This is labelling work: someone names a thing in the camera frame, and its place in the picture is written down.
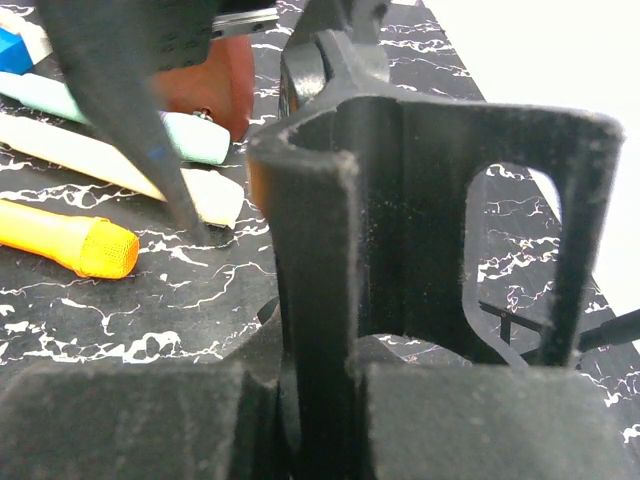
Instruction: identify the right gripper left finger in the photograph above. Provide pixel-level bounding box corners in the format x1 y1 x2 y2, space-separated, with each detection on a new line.
1 307 285 479

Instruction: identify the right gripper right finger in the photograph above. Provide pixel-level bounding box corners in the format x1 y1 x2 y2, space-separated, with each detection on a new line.
350 337 639 479

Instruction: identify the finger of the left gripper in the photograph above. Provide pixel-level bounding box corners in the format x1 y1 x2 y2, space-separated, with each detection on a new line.
36 1 219 245

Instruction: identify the mint green microphone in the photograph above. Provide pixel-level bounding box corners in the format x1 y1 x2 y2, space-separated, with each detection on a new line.
0 69 232 166

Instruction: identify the cream microphone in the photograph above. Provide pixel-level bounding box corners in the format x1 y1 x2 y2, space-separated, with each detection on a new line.
1 114 244 229

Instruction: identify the orange microphone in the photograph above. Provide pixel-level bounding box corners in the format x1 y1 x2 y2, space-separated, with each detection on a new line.
1 200 139 279

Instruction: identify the black tripod mic stand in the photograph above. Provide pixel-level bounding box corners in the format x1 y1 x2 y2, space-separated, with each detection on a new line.
477 299 640 369

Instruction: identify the cream mic round stand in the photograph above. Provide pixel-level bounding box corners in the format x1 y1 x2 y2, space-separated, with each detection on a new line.
248 30 622 479

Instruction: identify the blue and white small object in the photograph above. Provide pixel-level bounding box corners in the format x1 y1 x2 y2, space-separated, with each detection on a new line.
1 7 52 75

